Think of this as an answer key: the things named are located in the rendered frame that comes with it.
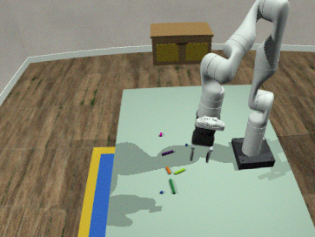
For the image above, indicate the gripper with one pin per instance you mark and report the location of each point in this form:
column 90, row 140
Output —
column 208, row 119

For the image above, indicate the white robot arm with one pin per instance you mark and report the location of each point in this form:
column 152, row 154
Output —
column 215, row 69

